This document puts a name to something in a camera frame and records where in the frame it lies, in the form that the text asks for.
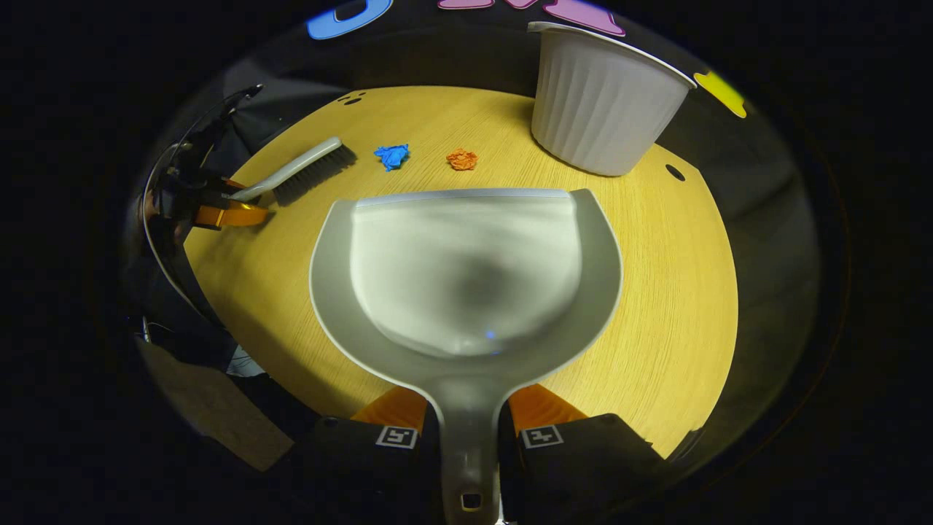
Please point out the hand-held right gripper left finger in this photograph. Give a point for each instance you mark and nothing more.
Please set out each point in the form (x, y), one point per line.
(350, 459)

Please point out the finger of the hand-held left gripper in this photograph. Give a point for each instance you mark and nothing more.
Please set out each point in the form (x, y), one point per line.
(237, 216)
(232, 187)

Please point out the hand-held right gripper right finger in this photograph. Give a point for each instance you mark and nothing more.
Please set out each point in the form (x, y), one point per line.
(583, 459)

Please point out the small grey broom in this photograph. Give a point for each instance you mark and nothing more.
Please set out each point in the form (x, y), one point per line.
(306, 171)

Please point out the blue paper trash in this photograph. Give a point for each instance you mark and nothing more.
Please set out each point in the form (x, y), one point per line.
(392, 155)

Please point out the grey plastic dustpan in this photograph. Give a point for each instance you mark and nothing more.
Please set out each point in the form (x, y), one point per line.
(466, 277)

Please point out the orange paper trash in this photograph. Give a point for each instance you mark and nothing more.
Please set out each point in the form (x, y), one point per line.
(462, 160)

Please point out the white ribbed garbage bin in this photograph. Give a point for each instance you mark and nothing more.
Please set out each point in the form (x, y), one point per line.
(605, 102)

